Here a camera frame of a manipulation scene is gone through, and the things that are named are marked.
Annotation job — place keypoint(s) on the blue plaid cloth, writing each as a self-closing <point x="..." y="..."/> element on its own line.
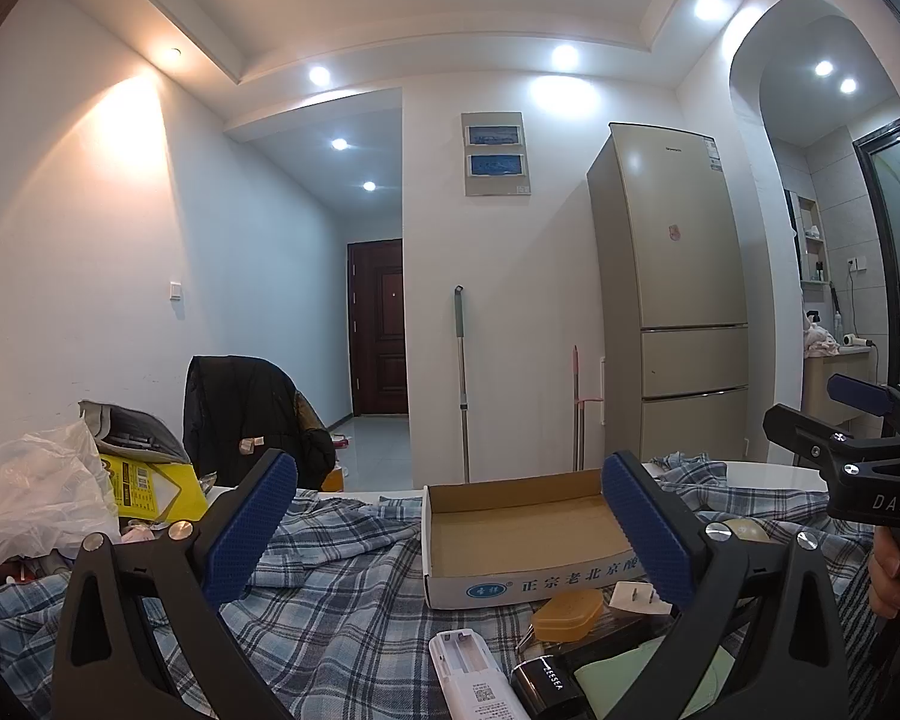
<point x="345" y="600"/>

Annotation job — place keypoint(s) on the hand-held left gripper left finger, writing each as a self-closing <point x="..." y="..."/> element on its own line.
<point x="251" y="517"/>

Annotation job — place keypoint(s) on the grey bag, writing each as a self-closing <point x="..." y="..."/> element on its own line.
<point x="131" y="427"/>

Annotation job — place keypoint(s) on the shallow cardboard box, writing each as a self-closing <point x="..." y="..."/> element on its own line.
<point x="510" y="532"/>

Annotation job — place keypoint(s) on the white plastic bag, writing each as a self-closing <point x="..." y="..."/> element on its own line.
<point x="30" y="495"/>

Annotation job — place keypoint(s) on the pink cloth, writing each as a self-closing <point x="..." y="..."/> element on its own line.
<point x="819" y="337"/>

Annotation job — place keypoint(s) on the long black cosmetic box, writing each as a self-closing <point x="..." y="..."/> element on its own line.
<point x="619" y="634"/>

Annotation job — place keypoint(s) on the beige round tape roll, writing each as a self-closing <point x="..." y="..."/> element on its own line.
<point x="746" y="531"/>

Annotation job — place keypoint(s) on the orange soap box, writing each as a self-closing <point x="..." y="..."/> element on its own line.
<point x="566" y="615"/>

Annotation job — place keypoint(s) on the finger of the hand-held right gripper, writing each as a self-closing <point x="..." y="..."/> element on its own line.
<point x="859" y="394"/>
<point x="795" y="431"/>

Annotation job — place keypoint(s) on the grey electrical panel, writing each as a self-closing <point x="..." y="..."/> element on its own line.
<point x="496" y="154"/>

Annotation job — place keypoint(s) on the beige refrigerator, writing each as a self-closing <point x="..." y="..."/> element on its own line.
<point x="675" y="277"/>

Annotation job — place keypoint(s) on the small black box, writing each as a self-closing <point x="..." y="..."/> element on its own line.
<point x="547" y="690"/>

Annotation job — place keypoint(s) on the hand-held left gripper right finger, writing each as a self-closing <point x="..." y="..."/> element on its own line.
<point x="645" y="532"/>

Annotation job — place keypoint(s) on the dark brown door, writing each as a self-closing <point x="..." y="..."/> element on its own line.
<point x="379" y="330"/>

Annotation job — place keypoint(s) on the wall shelf niche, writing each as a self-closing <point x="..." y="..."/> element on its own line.
<point x="810" y="240"/>

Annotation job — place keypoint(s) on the white remote control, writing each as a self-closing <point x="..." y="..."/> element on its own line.
<point x="476" y="682"/>

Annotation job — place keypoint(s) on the yellow box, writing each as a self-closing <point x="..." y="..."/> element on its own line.
<point x="157" y="487"/>

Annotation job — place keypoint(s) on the person's right hand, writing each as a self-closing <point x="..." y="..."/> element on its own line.
<point x="889" y="577"/>

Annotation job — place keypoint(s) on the white hair dryer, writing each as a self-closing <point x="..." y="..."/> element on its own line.
<point x="855" y="341"/>

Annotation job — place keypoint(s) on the green wallet pouch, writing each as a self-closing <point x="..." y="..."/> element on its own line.
<point x="630" y="686"/>

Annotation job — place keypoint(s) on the small orange cardboard box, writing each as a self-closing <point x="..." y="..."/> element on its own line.
<point x="334" y="478"/>

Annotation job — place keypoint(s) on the bathroom vanity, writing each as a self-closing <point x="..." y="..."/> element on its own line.
<point x="840" y="382"/>

